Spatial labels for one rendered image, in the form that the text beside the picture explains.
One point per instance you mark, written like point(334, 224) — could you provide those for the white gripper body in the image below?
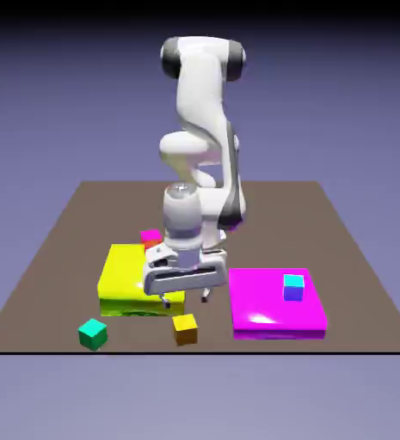
point(182, 280)

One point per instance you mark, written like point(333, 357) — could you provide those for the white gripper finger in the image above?
point(205, 295)
point(165, 301)

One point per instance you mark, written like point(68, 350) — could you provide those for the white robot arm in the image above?
point(201, 103)

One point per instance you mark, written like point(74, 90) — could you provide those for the small yellow cube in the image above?
point(185, 329)

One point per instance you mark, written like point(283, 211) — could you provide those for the small magenta cube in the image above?
point(150, 237)

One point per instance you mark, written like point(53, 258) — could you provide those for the small green cube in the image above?
point(92, 334)

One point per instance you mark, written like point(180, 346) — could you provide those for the small cyan cube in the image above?
point(293, 287)

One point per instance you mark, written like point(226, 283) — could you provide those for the large yellow box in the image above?
point(124, 278)

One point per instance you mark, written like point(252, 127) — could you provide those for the large magenta box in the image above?
point(272, 302)

